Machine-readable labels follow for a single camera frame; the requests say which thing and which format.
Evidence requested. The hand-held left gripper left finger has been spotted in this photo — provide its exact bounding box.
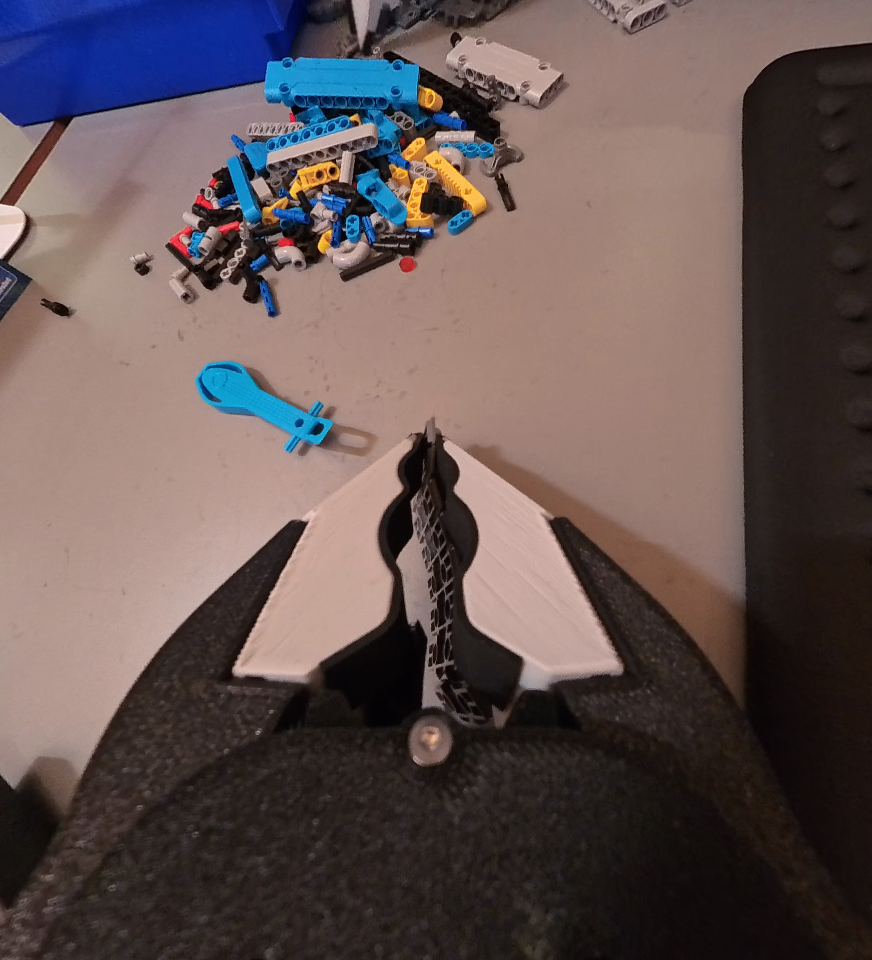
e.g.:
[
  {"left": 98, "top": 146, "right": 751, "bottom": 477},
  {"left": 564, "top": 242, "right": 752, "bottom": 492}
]
[{"left": 233, "top": 437, "right": 425, "bottom": 685}]

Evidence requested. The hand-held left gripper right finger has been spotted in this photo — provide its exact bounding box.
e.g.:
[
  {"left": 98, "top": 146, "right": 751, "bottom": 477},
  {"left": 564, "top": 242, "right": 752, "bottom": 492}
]
[{"left": 432, "top": 436, "right": 624, "bottom": 727}]

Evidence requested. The pile of grey track links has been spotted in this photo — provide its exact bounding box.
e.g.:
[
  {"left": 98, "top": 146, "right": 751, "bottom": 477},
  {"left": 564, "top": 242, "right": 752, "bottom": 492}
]
[{"left": 376, "top": 0, "right": 527, "bottom": 35}]

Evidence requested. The grey toy track chain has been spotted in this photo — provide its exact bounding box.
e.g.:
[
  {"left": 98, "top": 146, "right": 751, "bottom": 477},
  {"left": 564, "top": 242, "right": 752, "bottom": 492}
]
[{"left": 409, "top": 418, "right": 498, "bottom": 729}]

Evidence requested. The pile of plastic building pieces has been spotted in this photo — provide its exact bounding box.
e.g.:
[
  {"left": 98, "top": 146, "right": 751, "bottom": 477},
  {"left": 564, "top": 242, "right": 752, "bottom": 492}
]
[{"left": 168, "top": 56, "right": 519, "bottom": 318}]

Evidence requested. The light grey technic panel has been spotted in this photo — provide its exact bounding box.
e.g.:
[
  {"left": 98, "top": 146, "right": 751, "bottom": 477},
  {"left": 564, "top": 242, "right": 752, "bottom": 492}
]
[{"left": 445, "top": 35, "right": 566, "bottom": 105}]

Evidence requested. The blue plastic separator tool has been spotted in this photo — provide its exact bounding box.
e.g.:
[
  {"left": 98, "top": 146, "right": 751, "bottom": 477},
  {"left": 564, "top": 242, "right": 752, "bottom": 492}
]
[{"left": 194, "top": 361, "right": 334, "bottom": 456}]

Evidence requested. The blue plastic tray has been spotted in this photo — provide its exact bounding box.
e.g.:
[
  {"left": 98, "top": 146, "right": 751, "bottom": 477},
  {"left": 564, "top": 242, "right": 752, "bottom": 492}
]
[{"left": 0, "top": 0, "right": 305, "bottom": 127}]

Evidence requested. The black studded pad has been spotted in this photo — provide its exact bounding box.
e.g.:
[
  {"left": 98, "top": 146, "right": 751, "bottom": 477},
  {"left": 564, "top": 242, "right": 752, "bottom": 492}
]
[{"left": 742, "top": 41, "right": 872, "bottom": 960}]

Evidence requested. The grey rectangular beam frame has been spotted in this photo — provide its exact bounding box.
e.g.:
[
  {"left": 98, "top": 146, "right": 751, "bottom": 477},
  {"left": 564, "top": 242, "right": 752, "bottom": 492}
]
[{"left": 589, "top": 0, "right": 669, "bottom": 35}]

